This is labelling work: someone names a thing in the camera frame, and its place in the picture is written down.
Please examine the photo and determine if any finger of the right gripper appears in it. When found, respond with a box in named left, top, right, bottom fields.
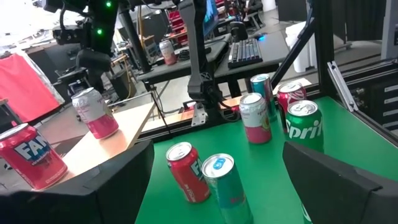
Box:
left=54, top=68, right=91, bottom=94
left=92, top=70, right=106, bottom=93

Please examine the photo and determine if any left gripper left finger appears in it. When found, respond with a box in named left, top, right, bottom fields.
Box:
left=0, top=139, right=155, bottom=224

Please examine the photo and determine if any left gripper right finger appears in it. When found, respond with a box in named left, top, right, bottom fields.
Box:
left=282, top=141, right=398, bottom=224

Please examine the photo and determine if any red Fanta can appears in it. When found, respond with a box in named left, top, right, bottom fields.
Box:
left=0, top=123, right=68, bottom=191
left=165, top=141, right=211, bottom=204

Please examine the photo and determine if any slim Red Bull can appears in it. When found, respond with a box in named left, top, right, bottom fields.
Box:
left=201, top=152, right=254, bottom=224
left=250, top=73, right=278, bottom=123

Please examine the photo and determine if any pink white beverage can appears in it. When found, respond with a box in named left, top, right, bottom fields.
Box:
left=159, top=39, right=178, bottom=66

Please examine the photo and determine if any black box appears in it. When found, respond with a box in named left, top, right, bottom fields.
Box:
left=109, top=68, right=138, bottom=101

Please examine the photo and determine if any red fabric cover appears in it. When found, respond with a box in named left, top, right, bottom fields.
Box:
left=0, top=52, right=65, bottom=124

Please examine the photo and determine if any green table mat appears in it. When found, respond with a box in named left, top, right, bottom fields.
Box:
left=135, top=95, right=398, bottom=224

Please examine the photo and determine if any dark gray desk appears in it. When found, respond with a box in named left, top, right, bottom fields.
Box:
left=213, top=29, right=292, bottom=97
left=136, top=32, right=233, bottom=86

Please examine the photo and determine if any red parts bin rack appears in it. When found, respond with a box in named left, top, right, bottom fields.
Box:
left=167, top=9, right=190, bottom=35

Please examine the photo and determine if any computer monitor with blue screen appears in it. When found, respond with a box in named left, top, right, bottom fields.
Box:
left=203, top=0, right=220, bottom=37

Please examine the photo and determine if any red Coca-Cola can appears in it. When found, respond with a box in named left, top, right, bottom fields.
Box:
left=275, top=82, right=308, bottom=133

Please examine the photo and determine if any backlit black keyboard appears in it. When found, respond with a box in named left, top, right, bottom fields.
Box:
left=227, top=37, right=264, bottom=69

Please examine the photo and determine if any white waste bin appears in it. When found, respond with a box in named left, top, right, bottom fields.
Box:
left=285, top=21, right=318, bottom=74

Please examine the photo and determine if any wooden shelf with black frame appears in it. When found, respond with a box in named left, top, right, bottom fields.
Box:
left=30, top=85, right=172, bottom=191

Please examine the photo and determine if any silver mounting bracket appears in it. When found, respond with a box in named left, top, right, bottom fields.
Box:
left=191, top=102, right=208, bottom=128

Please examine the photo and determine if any black desk mount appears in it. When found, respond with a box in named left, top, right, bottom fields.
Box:
left=229, top=21, right=249, bottom=43

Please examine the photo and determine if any black metal table frame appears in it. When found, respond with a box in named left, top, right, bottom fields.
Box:
left=136, top=0, right=398, bottom=147

